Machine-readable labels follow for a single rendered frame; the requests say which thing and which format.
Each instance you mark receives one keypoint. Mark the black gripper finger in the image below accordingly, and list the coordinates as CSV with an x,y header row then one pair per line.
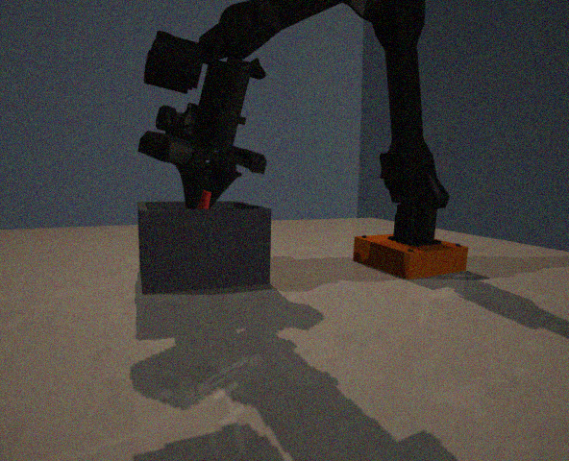
x,y
194,182
218,181

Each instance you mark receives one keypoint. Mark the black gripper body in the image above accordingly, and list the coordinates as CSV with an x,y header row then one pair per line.
x,y
214,130

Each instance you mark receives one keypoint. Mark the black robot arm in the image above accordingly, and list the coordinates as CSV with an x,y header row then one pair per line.
x,y
408,170

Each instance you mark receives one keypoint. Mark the red peg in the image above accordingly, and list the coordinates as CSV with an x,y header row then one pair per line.
x,y
205,200

